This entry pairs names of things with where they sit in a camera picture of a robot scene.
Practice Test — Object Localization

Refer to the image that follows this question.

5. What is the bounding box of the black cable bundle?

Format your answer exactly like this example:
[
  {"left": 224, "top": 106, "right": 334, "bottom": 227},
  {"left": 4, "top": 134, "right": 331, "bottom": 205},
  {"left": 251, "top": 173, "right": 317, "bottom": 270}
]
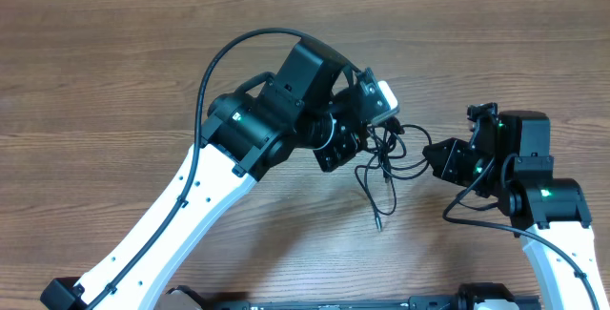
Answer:
[{"left": 354, "top": 114, "right": 434, "bottom": 233}]

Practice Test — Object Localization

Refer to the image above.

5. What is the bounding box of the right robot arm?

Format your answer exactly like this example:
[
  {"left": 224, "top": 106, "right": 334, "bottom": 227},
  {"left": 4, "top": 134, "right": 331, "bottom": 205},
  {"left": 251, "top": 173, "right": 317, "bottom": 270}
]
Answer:
[{"left": 423, "top": 103, "right": 609, "bottom": 309}]

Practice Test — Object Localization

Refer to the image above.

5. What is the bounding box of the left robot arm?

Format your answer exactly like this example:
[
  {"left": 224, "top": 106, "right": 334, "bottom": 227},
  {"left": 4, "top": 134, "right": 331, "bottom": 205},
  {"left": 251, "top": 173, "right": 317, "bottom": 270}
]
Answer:
[{"left": 40, "top": 39, "right": 399, "bottom": 309}]

